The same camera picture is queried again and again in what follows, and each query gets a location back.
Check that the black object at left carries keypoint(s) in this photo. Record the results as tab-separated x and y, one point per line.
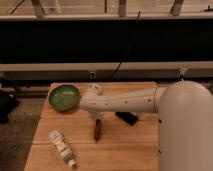
8	102

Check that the green bowl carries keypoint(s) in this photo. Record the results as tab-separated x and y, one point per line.
64	97

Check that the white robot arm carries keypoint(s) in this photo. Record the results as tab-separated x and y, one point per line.
185	120

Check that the black rectangular block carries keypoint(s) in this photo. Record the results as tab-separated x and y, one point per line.
127	117

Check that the wall power outlet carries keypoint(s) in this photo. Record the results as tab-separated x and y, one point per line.
92	74

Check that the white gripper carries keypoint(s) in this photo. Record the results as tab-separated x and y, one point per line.
96	115

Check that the white plastic bottle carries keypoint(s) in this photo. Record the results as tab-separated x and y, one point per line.
62	148

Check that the translucent plastic cup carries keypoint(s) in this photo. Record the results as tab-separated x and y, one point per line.
142	116

